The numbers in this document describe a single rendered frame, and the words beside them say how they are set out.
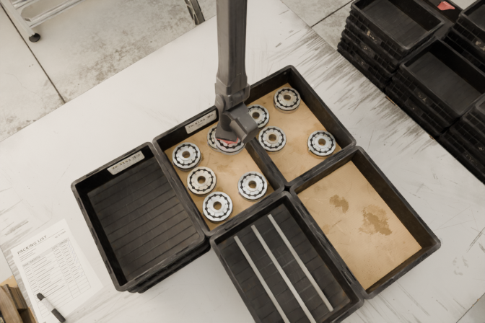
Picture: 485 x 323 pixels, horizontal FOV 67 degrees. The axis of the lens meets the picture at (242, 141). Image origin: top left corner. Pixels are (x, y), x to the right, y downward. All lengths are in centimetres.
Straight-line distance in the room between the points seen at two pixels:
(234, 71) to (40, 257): 106
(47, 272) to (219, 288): 62
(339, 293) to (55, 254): 101
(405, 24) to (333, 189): 124
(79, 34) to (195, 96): 155
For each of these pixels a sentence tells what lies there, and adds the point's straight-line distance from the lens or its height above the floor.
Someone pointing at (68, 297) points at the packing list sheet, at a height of 70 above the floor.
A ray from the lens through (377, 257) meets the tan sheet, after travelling 132.
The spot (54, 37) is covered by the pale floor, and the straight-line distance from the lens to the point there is 307.
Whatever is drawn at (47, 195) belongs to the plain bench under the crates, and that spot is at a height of 70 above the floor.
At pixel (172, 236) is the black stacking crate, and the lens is 129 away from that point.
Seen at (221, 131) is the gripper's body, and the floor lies 113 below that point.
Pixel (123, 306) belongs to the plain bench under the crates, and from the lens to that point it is 144.
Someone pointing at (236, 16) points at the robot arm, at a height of 153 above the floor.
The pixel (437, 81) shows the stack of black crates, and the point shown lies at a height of 38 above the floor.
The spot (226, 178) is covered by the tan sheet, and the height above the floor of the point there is 83.
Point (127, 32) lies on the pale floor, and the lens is 290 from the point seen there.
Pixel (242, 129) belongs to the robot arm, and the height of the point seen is 124.
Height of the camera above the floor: 207
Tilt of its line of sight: 66 degrees down
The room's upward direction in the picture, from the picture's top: 2 degrees counter-clockwise
